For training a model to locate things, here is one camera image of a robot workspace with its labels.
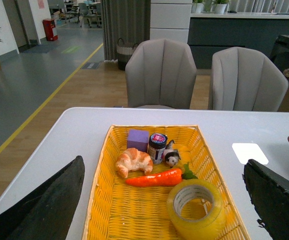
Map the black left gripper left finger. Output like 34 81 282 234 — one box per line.
0 155 85 240

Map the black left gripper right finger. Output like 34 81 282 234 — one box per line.
242 159 289 240

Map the yellow packing tape roll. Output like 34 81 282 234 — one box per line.
166 179 226 240

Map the yellow woven basket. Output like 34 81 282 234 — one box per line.
82 125 250 240

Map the woven laundry basket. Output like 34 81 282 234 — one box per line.
116 37 139 71

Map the toy croissant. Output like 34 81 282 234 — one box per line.
115 147 153 179

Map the orange toy carrot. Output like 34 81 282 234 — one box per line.
125 163 198 188

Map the small animal figurine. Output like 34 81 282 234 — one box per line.
162 139 181 168

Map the purple foam block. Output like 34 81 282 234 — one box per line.
126 129 149 153

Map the grey chair right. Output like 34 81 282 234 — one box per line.
208 46 289 112

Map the grey chair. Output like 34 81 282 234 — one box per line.
208 46 289 112
125 38 197 109

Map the small dark jar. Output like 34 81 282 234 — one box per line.
148 133 168 165

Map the black appliance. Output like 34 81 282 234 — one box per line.
269 35 289 73

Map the grey chair left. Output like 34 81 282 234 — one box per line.
125 38 197 109

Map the dark counter cabinet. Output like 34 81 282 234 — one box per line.
187 12 289 70

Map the red bin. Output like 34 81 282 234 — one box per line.
42 18 58 41

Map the white potted plant right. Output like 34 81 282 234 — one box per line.
211 0 230 14

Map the white potted plant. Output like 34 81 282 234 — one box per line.
211 0 230 14
191 0 205 14

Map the grey curtain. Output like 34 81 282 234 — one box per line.
100 0 151 61

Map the white potted plant left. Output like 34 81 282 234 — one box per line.
191 0 205 14

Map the white drawer cabinet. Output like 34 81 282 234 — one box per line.
149 0 192 43

